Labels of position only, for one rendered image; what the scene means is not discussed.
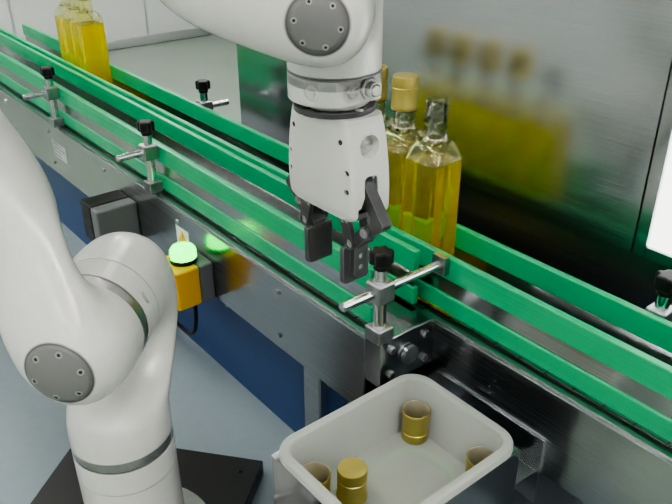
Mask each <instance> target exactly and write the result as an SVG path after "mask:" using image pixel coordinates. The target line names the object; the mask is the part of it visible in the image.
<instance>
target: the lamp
mask: <svg viewBox="0 0 672 504"><path fill-rule="evenodd" d="M169 255H170V257H169V259H170V263H171V264H172V265H173V266H176V267H187V266H190V265H193V264H194V263H196V262H197V260H198V257H197V253H196V247H195V246H194V245H193V244H192V243H190V242H185V241H183V242H177V243H175V244H173V245H172V246H171V248H170V250H169Z"/></svg>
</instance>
